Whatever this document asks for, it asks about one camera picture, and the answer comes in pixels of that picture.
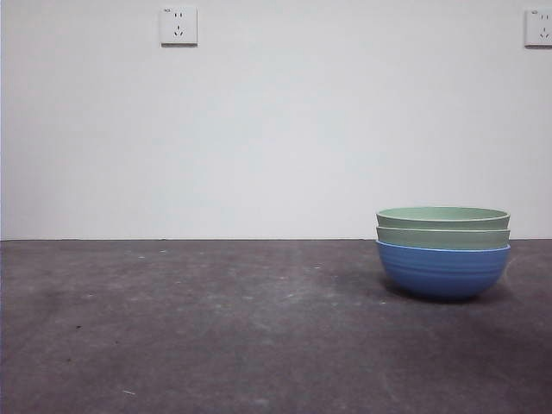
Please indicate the green ribbed bowl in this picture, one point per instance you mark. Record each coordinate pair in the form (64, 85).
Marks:
(444, 238)
(444, 219)

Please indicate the white wall socket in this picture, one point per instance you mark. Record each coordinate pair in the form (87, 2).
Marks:
(179, 26)
(539, 28)

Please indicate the blue ribbed bowl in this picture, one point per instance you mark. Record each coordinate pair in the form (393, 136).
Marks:
(444, 271)

